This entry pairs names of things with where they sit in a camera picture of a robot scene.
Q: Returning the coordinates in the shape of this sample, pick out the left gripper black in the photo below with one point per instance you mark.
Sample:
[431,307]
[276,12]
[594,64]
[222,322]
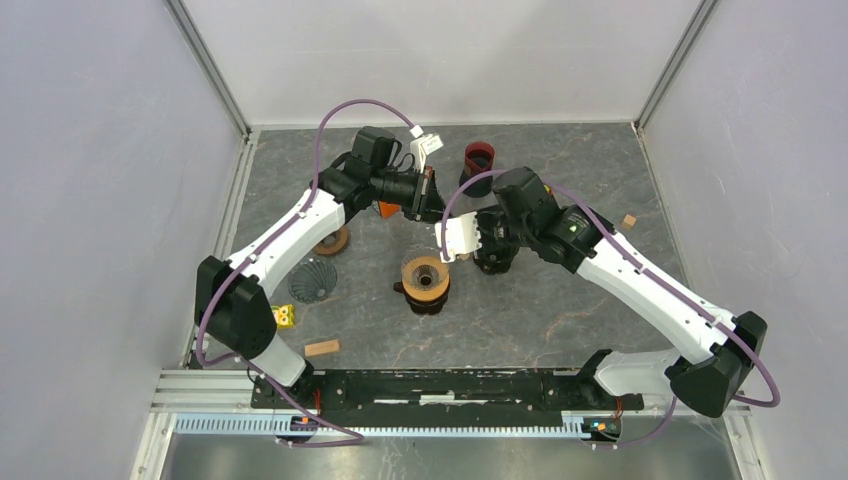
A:
[435,207]

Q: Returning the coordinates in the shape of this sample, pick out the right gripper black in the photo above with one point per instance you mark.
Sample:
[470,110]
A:
[482,217]

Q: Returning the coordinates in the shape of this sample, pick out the orange coffee filter box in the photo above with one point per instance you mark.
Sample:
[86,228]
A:
[386,210]

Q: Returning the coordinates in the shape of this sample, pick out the clear glass dripper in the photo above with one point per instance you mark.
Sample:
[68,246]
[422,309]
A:
[423,274]

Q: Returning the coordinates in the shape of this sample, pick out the brown glass dripper cup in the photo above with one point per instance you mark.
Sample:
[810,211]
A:
[423,307]

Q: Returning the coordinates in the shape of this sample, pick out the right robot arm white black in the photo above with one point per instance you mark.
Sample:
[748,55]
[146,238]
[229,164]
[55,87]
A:
[713,351]

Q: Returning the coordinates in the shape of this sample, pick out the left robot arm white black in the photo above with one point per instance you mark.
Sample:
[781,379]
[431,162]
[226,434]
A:
[232,295]

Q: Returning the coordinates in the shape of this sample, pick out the green glass dripper cup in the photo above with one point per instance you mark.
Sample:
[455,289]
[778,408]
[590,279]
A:
[495,262]

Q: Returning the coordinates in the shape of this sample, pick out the grey ribbed dripper cone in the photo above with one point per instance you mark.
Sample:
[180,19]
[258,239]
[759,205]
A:
[312,281]

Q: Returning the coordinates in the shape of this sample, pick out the dark red black carafe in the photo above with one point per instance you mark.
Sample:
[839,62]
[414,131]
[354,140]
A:
[478,159]

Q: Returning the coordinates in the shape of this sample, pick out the small wooden cube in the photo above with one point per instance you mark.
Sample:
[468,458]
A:
[628,222]

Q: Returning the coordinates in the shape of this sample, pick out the flat wooden block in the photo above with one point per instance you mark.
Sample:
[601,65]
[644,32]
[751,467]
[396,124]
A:
[322,348]

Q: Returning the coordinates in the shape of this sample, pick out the yellow green toy figure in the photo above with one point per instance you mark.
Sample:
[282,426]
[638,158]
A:
[284,316]

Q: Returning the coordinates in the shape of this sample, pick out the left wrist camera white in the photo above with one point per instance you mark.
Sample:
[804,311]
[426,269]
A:
[423,146]

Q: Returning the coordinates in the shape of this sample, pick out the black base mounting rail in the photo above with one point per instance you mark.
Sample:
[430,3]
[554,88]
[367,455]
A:
[532,397]

